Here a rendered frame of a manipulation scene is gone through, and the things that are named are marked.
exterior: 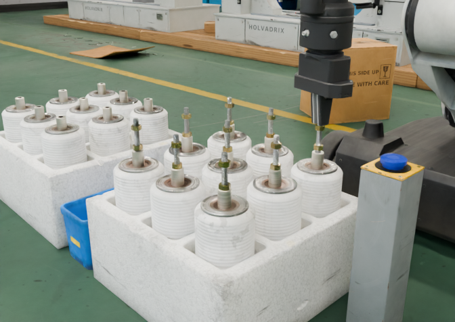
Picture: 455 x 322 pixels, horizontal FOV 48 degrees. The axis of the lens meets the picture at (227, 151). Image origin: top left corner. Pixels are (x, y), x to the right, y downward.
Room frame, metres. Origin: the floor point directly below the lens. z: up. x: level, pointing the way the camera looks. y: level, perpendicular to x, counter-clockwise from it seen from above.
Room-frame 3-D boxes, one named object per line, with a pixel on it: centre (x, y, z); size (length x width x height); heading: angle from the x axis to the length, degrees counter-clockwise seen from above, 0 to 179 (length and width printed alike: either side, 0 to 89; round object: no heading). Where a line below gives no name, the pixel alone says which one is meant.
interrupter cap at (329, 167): (0.88, -0.17, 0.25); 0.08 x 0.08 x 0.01
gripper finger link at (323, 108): (0.87, -0.17, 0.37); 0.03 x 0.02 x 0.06; 122
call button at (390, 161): (0.73, -0.25, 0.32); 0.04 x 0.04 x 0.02
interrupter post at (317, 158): (0.88, -0.17, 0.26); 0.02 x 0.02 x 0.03
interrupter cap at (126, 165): (0.89, 0.17, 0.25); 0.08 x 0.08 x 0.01
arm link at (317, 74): (0.88, -0.16, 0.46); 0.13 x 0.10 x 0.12; 32
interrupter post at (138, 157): (0.89, 0.17, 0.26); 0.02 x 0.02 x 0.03
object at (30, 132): (1.20, 0.46, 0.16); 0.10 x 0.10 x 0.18
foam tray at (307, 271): (0.89, 0.00, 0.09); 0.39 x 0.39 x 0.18; 44
